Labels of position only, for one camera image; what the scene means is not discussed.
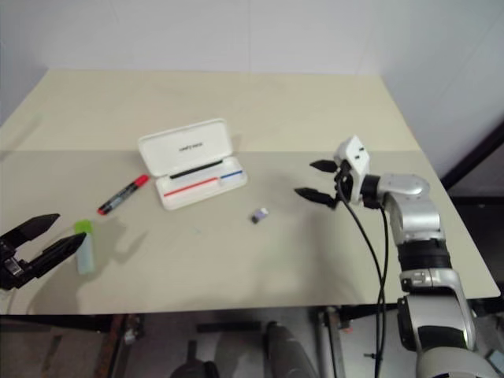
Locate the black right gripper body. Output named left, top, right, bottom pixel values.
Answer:
left=333, top=160, right=354, bottom=207

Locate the thin black pen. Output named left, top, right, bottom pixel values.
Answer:
left=169, top=158, right=224, bottom=179

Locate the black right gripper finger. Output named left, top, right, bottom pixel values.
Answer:
left=294, top=187, right=339, bottom=210
left=309, top=158, right=340, bottom=174

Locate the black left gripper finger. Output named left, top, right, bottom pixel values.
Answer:
left=22, top=232, right=87, bottom=280
left=0, top=213, right=61, bottom=254

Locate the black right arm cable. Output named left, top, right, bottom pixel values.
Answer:
left=376, top=204, right=393, bottom=308
left=337, top=165, right=389, bottom=378

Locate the black marker with red cap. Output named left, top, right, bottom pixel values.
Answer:
left=97, top=174, right=150, bottom=216

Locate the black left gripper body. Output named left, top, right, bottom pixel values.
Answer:
left=0, top=244, right=35, bottom=292

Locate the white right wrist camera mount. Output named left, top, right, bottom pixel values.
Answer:
left=333, top=135, right=372, bottom=206

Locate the grey metal table leg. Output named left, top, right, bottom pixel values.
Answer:
left=316, top=308, right=350, bottom=378

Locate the rusty table leg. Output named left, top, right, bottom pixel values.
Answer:
left=102, top=313, right=133, bottom=378

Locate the white open pencil case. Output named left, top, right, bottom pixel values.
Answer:
left=137, top=117, right=249, bottom=212

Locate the dark furniture frame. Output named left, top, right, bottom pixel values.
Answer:
left=436, top=117, right=504, bottom=224

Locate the black table frame bar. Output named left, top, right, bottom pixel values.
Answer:
left=0, top=313, right=113, bottom=332

